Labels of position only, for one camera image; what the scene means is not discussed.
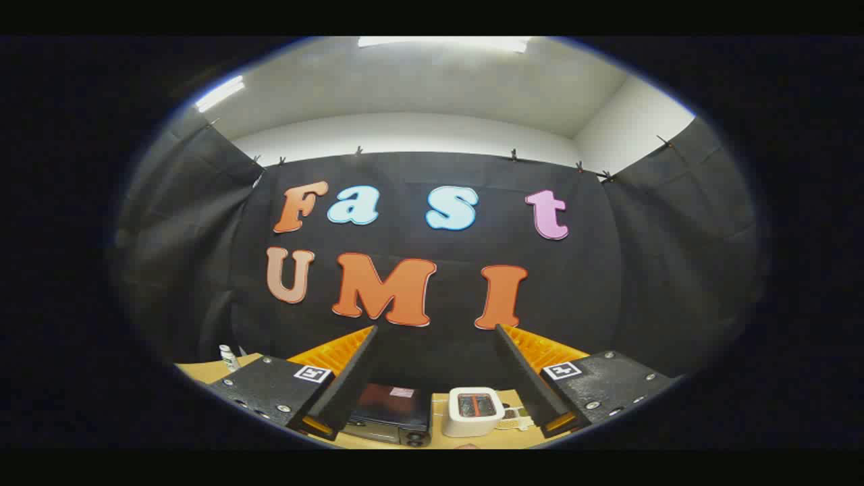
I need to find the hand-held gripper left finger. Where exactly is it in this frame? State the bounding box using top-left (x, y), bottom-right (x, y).
top-left (206, 325), bottom-right (379, 443)

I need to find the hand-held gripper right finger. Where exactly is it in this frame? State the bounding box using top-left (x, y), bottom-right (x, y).
top-left (495, 324), bottom-right (679, 439)

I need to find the black toaster oven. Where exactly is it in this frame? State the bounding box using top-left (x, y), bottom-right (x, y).
top-left (341, 383), bottom-right (433, 448)

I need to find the white pop-up toaster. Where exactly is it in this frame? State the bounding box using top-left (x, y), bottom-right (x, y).
top-left (442, 387), bottom-right (506, 438)

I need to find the white divided bean tray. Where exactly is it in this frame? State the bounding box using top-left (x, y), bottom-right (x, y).
top-left (499, 405), bottom-right (535, 431)

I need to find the row of black cloth clips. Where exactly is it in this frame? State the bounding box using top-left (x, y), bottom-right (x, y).
top-left (206, 118), bottom-right (676, 183)

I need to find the long ceiling light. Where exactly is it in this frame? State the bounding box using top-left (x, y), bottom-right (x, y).
top-left (196, 76), bottom-right (245, 112)
top-left (358, 36), bottom-right (531, 53)

